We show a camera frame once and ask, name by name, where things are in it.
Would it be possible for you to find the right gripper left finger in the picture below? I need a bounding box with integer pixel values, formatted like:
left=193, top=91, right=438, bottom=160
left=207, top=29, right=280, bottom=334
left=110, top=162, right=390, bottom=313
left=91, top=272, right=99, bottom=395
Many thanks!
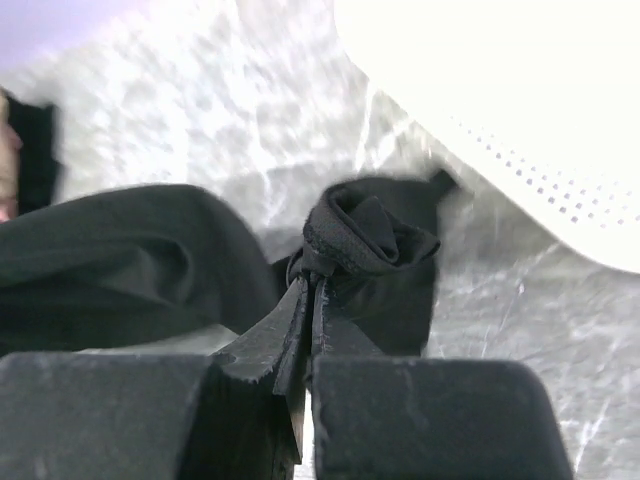
left=212, top=273, right=313, bottom=395

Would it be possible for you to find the folded black t-shirt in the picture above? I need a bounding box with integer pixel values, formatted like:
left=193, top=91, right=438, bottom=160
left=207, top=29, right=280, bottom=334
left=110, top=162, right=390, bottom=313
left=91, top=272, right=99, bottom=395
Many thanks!
left=9, top=97, right=61, bottom=215

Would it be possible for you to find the black t-shirt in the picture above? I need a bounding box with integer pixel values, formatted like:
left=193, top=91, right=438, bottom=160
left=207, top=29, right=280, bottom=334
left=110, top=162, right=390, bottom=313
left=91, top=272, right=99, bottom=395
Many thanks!
left=1, top=170, right=456, bottom=355
left=9, top=97, right=61, bottom=215

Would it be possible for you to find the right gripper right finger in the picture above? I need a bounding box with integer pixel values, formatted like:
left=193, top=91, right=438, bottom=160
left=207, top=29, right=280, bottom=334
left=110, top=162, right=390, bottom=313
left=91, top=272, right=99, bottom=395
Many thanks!
left=311, top=279, right=384, bottom=357

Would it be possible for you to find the white perforated plastic basket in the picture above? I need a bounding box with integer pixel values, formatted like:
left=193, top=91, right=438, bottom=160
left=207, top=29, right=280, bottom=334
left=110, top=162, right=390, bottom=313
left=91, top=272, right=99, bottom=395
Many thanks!
left=334, top=1, right=639, bottom=272

